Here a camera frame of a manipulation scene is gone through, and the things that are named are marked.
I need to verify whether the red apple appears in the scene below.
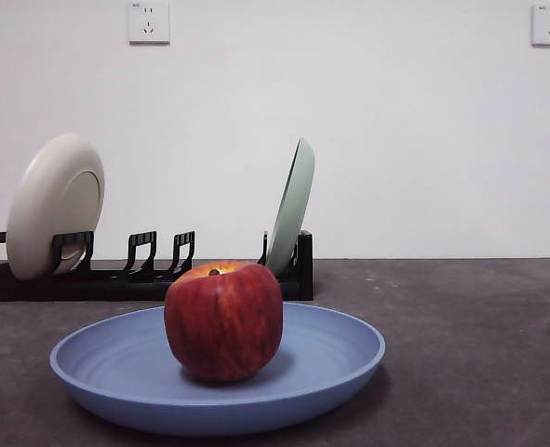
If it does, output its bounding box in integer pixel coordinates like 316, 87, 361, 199
163, 259, 285, 384

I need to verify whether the blue plate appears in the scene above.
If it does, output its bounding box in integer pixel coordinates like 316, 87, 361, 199
48, 301, 387, 438

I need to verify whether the green plate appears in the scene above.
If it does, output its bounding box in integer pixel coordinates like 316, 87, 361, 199
264, 137, 316, 277

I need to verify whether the black plate rack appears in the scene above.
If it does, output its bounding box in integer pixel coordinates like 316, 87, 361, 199
0, 229, 315, 303

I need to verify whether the beige plate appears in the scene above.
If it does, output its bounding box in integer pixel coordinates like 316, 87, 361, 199
6, 133, 106, 282

